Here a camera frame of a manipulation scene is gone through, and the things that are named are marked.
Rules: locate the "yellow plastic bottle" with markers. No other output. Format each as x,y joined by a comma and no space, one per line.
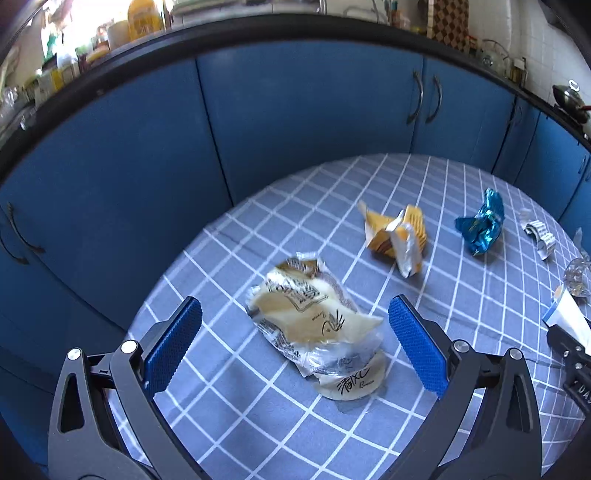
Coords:
144,21

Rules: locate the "teal foil wrapper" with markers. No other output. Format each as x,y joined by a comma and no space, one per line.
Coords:
482,226

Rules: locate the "white paper towel roll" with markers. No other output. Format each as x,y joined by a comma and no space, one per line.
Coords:
118,34

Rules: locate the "white paper carton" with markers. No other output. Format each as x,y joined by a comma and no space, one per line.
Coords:
572,314

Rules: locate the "silver striped wrapper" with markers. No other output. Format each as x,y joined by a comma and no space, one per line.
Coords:
538,228

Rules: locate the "cream transparent wrapper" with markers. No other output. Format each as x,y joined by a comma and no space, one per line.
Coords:
314,323

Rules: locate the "clear crumpled plastic wrapper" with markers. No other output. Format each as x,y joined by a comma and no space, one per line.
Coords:
579,277

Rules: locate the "blue base cabinets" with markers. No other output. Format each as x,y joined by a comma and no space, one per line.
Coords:
300,120

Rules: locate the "black kitchen countertop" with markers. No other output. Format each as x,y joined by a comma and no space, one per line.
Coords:
277,34

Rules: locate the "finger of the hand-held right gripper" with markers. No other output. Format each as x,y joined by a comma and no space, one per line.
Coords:
575,374

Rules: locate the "checkered cutting board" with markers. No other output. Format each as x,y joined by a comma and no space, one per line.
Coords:
448,23

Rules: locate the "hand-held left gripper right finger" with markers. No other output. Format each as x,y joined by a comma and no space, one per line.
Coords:
420,346

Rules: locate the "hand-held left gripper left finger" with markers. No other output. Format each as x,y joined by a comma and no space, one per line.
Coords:
171,346

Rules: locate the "blue checked tablecloth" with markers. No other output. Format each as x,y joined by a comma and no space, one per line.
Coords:
240,415

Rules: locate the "yellow crumpled wrapper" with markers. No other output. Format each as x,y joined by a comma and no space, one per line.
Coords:
388,240

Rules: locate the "black wok with lid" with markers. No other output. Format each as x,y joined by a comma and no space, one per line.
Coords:
572,99

